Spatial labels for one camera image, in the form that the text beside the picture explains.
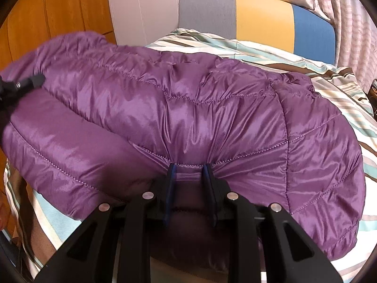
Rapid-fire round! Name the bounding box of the grey yellow blue headboard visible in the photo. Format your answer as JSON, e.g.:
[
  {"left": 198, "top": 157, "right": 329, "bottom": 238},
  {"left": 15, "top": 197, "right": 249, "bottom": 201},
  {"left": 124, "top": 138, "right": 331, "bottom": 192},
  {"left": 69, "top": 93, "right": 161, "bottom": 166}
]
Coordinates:
[{"left": 178, "top": 0, "right": 336, "bottom": 64}]

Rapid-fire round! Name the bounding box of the purple quilted down jacket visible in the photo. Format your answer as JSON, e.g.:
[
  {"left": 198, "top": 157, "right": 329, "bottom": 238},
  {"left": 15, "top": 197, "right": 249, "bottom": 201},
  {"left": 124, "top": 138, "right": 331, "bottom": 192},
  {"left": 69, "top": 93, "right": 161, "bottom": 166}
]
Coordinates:
[{"left": 1, "top": 32, "right": 365, "bottom": 260}]

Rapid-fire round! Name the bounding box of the pink patterned curtain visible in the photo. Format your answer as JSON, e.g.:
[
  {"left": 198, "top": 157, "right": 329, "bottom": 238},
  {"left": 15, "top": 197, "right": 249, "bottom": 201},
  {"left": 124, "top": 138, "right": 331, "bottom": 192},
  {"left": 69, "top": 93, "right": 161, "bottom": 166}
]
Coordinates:
[{"left": 281, "top": 0, "right": 376, "bottom": 92}]

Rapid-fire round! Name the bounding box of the orange wooden wardrobe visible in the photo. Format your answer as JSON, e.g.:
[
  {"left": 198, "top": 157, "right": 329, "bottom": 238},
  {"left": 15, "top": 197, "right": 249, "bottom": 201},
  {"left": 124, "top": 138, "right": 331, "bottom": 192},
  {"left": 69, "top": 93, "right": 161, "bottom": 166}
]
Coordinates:
[{"left": 1, "top": 0, "right": 116, "bottom": 68}]

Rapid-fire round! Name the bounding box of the striped bed sheet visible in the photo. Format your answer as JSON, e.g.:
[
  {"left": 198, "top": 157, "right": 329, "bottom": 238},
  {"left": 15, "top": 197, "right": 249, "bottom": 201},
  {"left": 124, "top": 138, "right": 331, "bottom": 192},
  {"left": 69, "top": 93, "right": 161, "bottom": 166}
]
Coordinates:
[{"left": 4, "top": 29, "right": 376, "bottom": 282}]

